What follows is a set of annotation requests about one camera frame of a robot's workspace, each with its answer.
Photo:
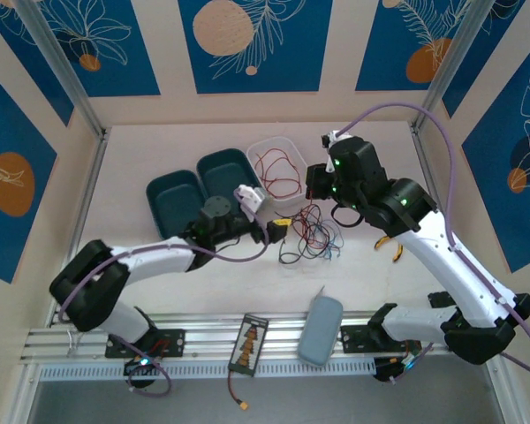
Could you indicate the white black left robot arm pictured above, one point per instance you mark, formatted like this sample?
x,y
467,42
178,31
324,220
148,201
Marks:
x,y
159,262

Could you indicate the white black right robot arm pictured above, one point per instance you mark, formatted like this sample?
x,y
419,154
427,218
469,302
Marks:
x,y
428,256

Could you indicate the teal plastic bin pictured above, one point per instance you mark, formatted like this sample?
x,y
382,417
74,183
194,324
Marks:
x,y
172,203
223,172

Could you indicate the white plastic bin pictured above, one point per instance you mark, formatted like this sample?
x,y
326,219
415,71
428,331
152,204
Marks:
x,y
291,148

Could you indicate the grey blue zipper case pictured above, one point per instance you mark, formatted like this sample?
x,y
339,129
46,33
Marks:
x,y
320,331

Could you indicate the black board orange connectors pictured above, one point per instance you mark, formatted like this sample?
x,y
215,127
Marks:
x,y
247,349

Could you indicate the small black controller board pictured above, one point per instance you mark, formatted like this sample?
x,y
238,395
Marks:
x,y
134,367
382,373

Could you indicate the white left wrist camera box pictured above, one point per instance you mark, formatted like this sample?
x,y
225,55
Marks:
x,y
247,196

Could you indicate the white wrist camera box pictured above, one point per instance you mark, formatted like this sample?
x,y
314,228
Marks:
x,y
247,196
335,138

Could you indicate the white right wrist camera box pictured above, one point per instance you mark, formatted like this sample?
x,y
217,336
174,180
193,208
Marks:
x,y
335,138

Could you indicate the aluminium side rail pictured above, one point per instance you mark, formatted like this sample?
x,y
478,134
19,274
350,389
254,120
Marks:
x,y
423,152
85,199

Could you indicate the aluminium front rail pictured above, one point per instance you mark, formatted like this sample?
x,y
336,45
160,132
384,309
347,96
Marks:
x,y
212,329

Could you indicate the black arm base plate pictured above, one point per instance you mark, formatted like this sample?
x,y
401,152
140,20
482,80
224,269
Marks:
x,y
351,342
176,342

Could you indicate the blue floral wall panel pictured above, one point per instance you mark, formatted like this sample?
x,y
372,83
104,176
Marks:
x,y
35,66
380,44
291,53
128,53
9,132
490,199
470,66

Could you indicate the aluminium frame post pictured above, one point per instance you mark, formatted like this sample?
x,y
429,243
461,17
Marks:
x,y
451,66
64,66

